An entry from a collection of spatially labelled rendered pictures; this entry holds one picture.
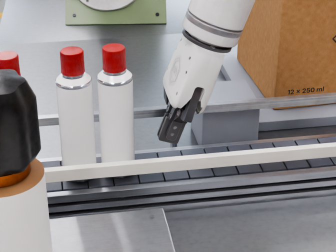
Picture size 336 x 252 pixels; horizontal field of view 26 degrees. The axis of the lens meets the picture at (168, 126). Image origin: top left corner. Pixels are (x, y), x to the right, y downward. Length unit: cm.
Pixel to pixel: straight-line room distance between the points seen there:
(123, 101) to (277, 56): 38
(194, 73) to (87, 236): 27
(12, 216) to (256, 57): 79
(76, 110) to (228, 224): 28
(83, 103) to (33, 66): 58
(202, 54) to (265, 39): 39
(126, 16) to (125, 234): 91
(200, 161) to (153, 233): 16
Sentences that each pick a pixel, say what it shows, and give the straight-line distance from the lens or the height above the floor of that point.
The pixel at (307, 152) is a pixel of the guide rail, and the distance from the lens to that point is 114.
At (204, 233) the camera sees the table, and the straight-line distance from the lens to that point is 108.
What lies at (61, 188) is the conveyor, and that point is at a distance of 110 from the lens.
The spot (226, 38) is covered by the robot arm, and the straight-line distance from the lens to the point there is 101.
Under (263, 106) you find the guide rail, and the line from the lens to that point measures 116.
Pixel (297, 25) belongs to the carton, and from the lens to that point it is 131.
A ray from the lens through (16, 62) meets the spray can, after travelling 102.
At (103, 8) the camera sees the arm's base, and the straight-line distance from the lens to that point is 182.
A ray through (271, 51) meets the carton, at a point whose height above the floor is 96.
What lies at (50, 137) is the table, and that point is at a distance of 133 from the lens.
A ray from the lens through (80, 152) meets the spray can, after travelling 108.
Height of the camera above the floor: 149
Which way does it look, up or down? 29 degrees down
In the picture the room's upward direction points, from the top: straight up
